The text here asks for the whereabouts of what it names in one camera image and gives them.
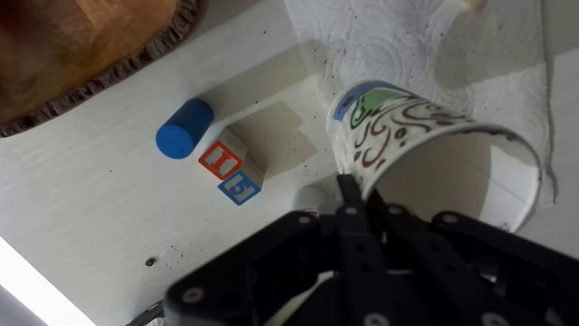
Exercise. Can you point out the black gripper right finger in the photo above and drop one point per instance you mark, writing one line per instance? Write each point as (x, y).
(474, 274)

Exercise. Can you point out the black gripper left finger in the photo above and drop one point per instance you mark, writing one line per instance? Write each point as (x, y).
(333, 256)

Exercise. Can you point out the patterned paper coffee cup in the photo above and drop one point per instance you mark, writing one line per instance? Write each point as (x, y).
(429, 158)

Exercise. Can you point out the blue cylinder block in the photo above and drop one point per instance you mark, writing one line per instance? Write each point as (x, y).
(183, 131)

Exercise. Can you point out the white paper towel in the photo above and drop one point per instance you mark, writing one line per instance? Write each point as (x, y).
(487, 64)

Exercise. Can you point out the wooden bark-edged tray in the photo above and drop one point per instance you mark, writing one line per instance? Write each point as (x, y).
(58, 53)

